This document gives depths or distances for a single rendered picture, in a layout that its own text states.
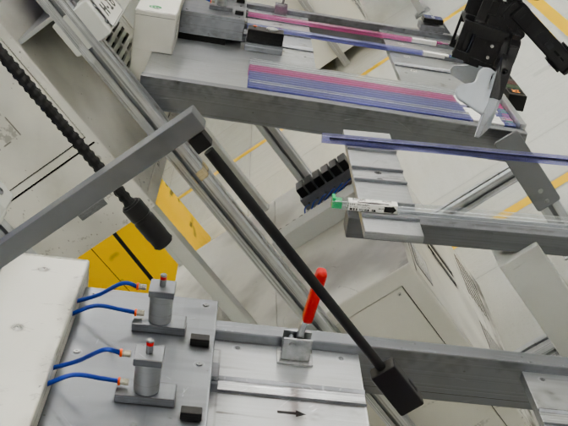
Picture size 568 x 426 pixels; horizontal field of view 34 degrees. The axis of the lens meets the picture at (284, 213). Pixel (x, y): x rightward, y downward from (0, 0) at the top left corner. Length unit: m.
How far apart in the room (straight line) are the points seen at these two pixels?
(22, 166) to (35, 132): 0.08
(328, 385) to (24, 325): 0.31
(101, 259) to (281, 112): 2.40
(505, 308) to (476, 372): 1.65
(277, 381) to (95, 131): 0.92
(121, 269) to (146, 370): 3.25
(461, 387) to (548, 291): 0.32
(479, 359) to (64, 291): 0.44
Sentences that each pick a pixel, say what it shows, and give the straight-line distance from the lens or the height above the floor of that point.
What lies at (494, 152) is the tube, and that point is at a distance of 1.38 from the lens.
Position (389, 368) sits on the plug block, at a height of 1.10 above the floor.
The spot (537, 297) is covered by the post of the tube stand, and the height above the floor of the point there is 0.74.
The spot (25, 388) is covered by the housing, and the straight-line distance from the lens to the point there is 0.79.
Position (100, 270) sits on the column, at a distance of 4.05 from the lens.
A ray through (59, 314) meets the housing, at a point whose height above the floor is 1.23.
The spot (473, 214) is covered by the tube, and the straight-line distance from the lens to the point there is 1.17.
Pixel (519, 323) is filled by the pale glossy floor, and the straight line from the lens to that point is 2.62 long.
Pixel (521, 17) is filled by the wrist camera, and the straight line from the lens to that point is 1.30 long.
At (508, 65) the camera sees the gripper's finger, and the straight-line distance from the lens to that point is 1.28.
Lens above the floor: 1.49
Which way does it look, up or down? 21 degrees down
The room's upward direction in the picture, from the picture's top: 38 degrees counter-clockwise
